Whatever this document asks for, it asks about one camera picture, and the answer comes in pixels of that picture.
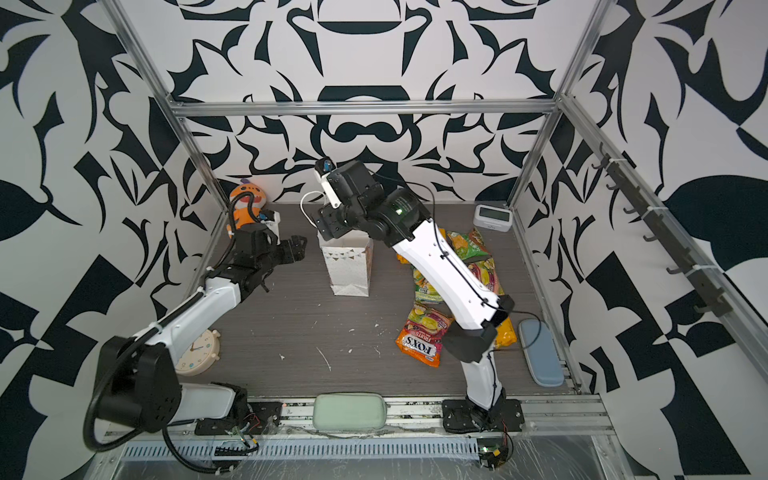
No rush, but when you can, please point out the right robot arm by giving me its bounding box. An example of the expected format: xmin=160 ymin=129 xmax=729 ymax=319
xmin=312 ymin=174 xmax=519 ymax=417

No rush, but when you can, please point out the black wall hook rack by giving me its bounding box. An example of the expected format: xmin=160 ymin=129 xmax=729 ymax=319
xmin=594 ymin=145 xmax=733 ymax=317

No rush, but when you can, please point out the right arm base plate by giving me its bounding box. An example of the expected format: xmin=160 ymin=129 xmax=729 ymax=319
xmin=441 ymin=398 xmax=525 ymax=434

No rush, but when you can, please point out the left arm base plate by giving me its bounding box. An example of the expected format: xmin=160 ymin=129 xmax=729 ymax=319
xmin=194 ymin=401 xmax=283 ymax=436

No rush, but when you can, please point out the white digital clock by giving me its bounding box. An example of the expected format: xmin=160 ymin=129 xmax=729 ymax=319
xmin=473 ymin=204 xmax=513 ymax=233

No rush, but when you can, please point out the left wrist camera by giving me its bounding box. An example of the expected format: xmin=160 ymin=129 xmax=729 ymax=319
xmin=258 ymin=208 xmax=281 ymax=243

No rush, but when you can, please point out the yellow snack packet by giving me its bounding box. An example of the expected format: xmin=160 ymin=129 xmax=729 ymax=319
xmin=396 ymin=228 xmax=446 ymax=265
xmin=494 ymin=317 xmax=518 ymax=350

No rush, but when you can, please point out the orange pink Fox's candy packet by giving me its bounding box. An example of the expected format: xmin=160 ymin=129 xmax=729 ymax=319
xmin=468 ymin=257 xmax=504 ymax=295

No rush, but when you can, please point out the small green orange snack packet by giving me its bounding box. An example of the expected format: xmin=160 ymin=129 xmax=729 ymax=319
xmin=447 ymin=228 xmax=491 ymax=263

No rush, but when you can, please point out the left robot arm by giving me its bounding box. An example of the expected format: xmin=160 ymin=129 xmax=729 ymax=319
xmin=82 ymin=190 xmax=307 ymax=475

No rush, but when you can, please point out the blue pouch case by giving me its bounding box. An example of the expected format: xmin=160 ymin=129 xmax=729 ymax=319
xmin=518 ymin=319 xmax=565 ymax=388

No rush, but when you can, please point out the green pouch case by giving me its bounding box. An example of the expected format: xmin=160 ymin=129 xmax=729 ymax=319
xmin=312 ymin=393 xmax=387 ymax=433

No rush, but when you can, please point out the patterned paper gift bag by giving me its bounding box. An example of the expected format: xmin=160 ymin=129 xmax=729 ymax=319
xmin=315 ymin=226 xmax=373 ymax=297

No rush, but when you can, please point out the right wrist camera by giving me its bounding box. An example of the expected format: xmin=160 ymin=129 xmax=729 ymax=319
xmin=314 ymin=159 xmax=342 ymax=208

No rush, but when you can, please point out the white cable duct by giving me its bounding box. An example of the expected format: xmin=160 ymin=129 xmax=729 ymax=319
xmin=119 ymin=436 xmax=481 ymax=462

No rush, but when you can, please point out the green Fox's candy packet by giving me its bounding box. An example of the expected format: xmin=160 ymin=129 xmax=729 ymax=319
xmin=412 ymin=268 xmax=443 ymax=304

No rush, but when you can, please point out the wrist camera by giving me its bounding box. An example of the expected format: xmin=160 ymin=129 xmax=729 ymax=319
xmin=258 ymin=208 xmax=281 ymax=243
xmin=314 ymin=159 xmax=342 ymax=208

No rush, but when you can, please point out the orange shark plush toy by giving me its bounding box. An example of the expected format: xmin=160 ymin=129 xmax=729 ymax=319
xmin=227 ymin=179 xmax=269 ymax=237

